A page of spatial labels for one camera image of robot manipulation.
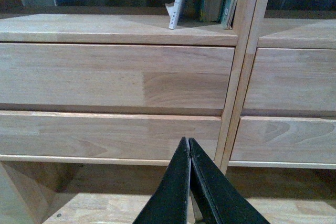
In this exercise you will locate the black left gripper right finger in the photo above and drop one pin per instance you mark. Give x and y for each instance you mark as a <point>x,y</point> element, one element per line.
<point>216,198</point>

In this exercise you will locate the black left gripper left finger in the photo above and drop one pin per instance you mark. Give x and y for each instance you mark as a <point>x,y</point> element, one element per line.
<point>169,203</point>

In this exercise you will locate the white illustrated paperback book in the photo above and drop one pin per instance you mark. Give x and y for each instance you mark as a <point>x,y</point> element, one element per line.
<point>175,10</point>

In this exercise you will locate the wooden bookshelf unit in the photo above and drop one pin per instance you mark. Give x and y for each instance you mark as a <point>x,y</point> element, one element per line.
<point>123,89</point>

